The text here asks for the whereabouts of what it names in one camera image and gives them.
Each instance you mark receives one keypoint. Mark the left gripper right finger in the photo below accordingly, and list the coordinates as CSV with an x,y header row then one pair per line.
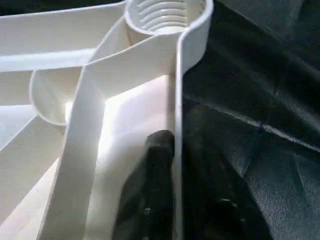
x,y
215,205

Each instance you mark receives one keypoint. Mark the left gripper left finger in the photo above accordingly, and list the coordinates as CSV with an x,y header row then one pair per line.
x,y
147,200

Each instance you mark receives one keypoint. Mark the white plastic table top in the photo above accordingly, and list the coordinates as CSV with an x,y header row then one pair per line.
x,y
75,100

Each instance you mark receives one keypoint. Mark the black table mat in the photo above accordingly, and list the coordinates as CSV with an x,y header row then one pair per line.
x,y
265,100

